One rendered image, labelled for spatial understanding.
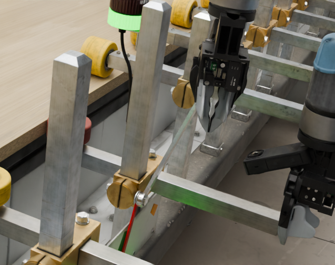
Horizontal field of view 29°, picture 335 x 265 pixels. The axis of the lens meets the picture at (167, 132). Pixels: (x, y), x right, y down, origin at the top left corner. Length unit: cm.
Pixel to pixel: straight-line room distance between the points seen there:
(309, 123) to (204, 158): 63
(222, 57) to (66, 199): 30
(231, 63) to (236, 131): 81
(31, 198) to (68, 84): 51
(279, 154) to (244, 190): 189
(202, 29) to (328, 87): 36
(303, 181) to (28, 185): 51
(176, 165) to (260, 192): 160
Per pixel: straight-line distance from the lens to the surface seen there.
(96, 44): 140
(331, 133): 101
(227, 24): 95
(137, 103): 106
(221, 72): 99
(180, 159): 136
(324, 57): 98
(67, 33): 169
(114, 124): 154
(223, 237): 259
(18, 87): 134
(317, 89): 99
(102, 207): 150
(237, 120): 184
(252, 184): 300
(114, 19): 103
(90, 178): 151
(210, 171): 154
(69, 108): 82
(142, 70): 104
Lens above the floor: 143
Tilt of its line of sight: 26 degrees down
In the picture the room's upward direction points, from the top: 10 degrees clockwise
